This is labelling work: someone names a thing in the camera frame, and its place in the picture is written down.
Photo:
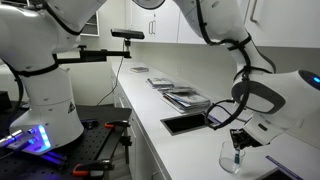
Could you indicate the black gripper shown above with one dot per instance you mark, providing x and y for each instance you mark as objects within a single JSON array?
[{"x": 250, "y": 140}]

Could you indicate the teal green marker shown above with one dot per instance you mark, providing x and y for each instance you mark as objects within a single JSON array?
[{"x": 237, "y": 156}]

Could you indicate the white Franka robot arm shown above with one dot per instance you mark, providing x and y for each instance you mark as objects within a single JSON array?
[{"x": 283, "y": 96}]

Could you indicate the clear glass cup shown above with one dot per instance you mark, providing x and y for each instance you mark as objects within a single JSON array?
[{"x": 228, "y": 165}]

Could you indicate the dark object counter edge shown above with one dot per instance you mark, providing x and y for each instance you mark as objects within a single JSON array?
[{"x": 283, "y": 167}]

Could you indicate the black rectangular counter cutout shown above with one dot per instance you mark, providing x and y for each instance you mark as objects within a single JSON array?
[{"x": 183, "y": 123}]

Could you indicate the white lower counter cabinets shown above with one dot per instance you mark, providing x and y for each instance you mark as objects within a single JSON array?
[{"x": 140, "y": 150}]

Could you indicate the large magazine stack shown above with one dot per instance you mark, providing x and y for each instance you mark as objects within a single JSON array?
[{"x": 186, "y": 100}]

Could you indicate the flat dark magazine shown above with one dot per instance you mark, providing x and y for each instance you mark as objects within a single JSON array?
[{"x": 176, "y": 89}]

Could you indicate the small magazine stack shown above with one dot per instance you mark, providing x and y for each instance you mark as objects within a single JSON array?
[{"x": 160, "y": 82}]

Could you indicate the small grey book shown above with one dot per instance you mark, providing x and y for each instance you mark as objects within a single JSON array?
[{"x": 139, "y": 69}]

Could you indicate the black perforated robot table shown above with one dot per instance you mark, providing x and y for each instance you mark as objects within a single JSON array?
[{"x": 93, "y": 143}]

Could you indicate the black box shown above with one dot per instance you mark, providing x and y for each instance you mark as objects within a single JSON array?
[{"x": 4, "y": 101}]

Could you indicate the black clamp screw post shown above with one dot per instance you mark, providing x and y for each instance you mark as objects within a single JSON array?
[{"x": 125, "y": 143}]

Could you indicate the white upper wall cabinets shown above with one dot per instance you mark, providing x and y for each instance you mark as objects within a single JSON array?
[{"x": 166, "y": 23}]

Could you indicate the black stereo camera bar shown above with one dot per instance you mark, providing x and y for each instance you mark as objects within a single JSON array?
[{"x": 127, "y": 33}]

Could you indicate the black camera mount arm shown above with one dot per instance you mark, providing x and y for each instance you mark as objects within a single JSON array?
[{"x": 90, "y": 55}]

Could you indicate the white wall shelf organizer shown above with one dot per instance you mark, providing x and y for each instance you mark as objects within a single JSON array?
[{"x": 91, "y": 28}]

